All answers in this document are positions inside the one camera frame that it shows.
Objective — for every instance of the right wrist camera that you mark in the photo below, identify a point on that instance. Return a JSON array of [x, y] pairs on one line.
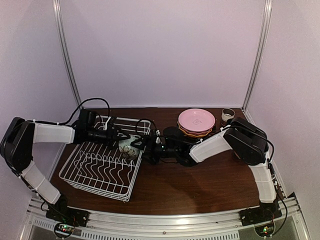
[[157, 135]]

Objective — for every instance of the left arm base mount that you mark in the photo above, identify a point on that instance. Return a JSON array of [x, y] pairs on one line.
[[61, 212]]

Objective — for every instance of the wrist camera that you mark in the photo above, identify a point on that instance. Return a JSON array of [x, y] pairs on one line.
[[109, 122], [157, 135]]

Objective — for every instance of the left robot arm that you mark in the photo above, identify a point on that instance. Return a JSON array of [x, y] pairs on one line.
[[16, 146]]

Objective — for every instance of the left aluminium frame post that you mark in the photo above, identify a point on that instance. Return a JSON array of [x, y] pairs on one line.
[[64, 50]]

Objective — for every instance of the dark pink polka dot plate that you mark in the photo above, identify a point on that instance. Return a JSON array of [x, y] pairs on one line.
[[197, 131]]

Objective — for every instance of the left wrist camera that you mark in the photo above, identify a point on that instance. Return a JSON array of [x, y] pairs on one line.
[[109, 122]]

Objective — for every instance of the light pink plate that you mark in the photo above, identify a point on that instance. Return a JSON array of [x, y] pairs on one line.
[[196, 119]]

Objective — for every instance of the aluminium front rail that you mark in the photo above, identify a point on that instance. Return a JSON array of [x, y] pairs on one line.
[[224, 225]]

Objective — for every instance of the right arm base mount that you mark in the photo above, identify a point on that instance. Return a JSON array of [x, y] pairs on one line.
[[265, 212]]

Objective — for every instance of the light blue bowl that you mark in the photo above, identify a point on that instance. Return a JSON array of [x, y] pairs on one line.
[[128, 152]]

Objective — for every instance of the white wire dish rack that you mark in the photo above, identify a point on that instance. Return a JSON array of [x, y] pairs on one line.
[[100, 168]]

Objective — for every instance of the aluminium frame post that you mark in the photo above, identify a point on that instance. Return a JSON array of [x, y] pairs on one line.
[[264, 31], [64, 50]]

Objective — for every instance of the yellow polka dot plate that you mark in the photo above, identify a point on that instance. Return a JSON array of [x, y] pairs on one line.
[[195, 136]]

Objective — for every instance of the white and brown cup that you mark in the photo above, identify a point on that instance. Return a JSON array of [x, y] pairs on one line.
[[226, 115]]

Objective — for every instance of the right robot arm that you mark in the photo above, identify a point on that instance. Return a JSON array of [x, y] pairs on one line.
[[249, 143]]

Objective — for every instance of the black rimmed cream plate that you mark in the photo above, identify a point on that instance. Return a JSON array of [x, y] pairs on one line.
[[203, 137]]

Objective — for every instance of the right aluminium frame post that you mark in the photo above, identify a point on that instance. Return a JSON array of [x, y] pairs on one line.
[[264, 31]]

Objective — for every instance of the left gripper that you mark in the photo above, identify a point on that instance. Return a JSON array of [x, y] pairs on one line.
[[109, 138]]

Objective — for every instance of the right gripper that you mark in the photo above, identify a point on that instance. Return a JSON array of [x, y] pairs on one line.
[[153, 158]]

